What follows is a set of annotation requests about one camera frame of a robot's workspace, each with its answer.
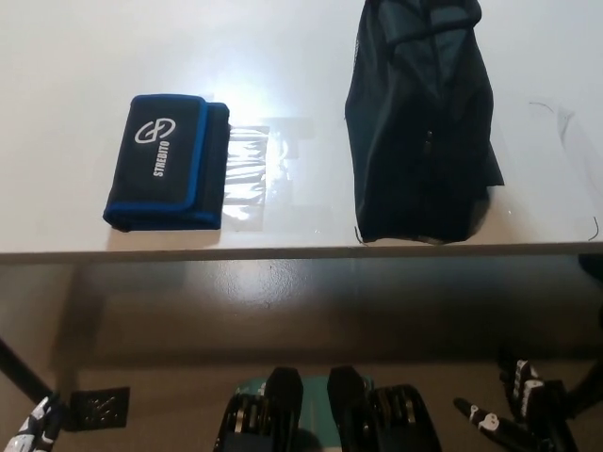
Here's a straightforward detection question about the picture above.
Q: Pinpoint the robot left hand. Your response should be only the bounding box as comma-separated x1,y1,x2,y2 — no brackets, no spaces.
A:
0,395,65,452

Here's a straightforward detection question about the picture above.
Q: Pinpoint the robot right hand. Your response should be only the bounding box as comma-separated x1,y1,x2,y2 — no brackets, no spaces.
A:
453,347,581,452

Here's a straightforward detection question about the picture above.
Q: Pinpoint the black fabric lunch bag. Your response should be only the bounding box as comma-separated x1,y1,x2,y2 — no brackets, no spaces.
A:
343,0,505,247

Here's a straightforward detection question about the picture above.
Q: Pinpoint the clear plastic film sheet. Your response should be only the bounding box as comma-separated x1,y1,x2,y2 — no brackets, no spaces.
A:
351,97,600,247

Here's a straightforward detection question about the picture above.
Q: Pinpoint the black blue-trimmed Strebito case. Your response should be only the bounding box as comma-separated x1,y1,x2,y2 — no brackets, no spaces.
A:
102,94,232,234

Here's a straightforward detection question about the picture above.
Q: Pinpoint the clear tape patch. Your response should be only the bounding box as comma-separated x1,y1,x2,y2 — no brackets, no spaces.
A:
220,122,312,232

